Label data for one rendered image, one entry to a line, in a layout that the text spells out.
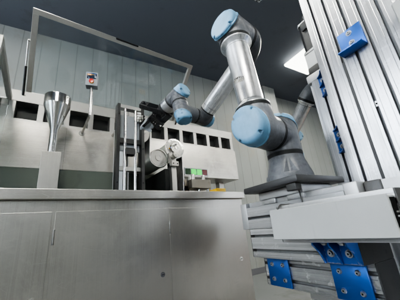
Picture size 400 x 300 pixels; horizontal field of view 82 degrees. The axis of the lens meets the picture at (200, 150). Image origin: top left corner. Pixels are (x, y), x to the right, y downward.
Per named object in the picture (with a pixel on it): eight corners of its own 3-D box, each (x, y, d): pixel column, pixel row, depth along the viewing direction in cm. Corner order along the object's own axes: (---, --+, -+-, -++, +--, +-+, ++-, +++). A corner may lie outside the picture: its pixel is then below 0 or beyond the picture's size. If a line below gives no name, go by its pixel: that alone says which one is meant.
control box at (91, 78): (84, 83, 143) (86, 69, 146) (86, 88, 148) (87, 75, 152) (97, 84, 145) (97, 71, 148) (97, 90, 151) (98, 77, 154)
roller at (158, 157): (150, 165, 149) (150, 147, 153) (137, 174, 168) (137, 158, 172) (167, 166, 155) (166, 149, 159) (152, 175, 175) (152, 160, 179)
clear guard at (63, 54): (37, 13, 138) (38, 13, 138) (30, 93, 156) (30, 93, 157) (188, 67, 196) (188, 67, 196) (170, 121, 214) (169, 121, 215)
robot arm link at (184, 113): (202, 119, 107) (196, 102, 112) (182, 113, 100) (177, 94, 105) (191, 129, 112) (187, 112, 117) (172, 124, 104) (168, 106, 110)
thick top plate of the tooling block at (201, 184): (191, 187, 157) (191, 178, 159) (166, 196, 188) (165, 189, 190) (211, 187, 166) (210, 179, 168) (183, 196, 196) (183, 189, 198)
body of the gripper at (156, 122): (157, 131, 123) (171, 118, 116) (144, 120, 120) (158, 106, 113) (161, 123, 128) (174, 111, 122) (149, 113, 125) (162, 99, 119)
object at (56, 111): (28, 200, 111) (43, 97, 130) (28, 205, 122) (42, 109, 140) (62, 200, 119) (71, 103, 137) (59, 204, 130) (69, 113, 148)
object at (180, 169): (183, 181, 159) (181, 155, 165) (168, 187, 177) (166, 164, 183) (184, 181, 159) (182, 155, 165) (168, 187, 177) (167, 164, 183)
